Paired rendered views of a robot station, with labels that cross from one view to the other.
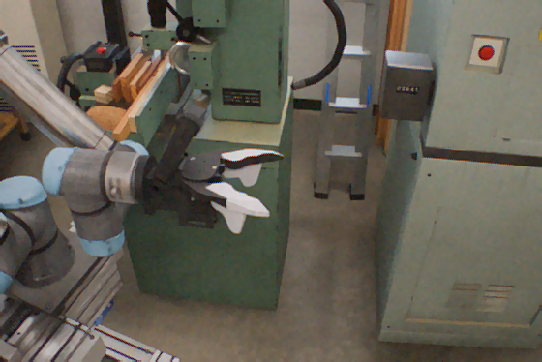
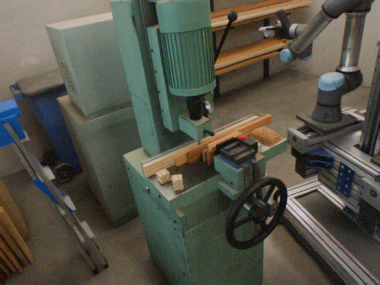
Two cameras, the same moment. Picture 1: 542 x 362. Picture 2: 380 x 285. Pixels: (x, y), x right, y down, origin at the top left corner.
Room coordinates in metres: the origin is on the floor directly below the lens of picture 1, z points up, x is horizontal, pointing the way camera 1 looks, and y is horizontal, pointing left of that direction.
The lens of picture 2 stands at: (2.18, 1.15, 1.57)
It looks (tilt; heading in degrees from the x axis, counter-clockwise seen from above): 30 degrees down; 233
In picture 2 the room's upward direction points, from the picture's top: 8 degrees counter-clockwise
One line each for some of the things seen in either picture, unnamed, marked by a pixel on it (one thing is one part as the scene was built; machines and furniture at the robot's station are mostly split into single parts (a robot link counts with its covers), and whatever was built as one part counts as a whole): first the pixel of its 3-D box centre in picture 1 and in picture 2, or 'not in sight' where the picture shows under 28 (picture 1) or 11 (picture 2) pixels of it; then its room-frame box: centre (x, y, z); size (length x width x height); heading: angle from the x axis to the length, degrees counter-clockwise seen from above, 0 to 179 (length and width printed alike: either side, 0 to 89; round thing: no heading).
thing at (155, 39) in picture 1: (165, 38); (195, 126); (1.51, 0.33, 1.03); 0.14 x 0.07 x 0.09; 82
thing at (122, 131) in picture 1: (149, 90); (227, 138); (1.37, 0.37, 0.92); 0.54 x 0.02 x 0.04; 172
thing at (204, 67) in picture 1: (204, 64); (202, 105); (1.34, 0.19, 1.02); 0.09 x 0.07 x 0.12; 172
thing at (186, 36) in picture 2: not in sight; (187, 46); (1.52, 0.35, 1.35); 0.18 x 0.18 x 0.31
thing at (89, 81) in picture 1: (105, 74); (239, 166); (1.50, 0.55, 0.92); 0.15 x 0.13 x 0.09; 172
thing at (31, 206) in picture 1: (20, 211); (331, 87); (0.75, 0.53, 0.98); 0.13 x 0.12 x 0.14; 172
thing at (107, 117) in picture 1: (105, 114); (265, 133); (1.24, 0.48, 0.92); 0.14 x 0.09 x 0.04; 82
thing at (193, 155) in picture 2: (153, 74); (212, 146); (1.47, 0.38, 0.92); 0.25 x 0.02 x 0.05; 172
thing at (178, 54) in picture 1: (189, 58); (203, 110); (1.38, 0.24, 1.02); 0.12 x 0.03 x 0.12; 82
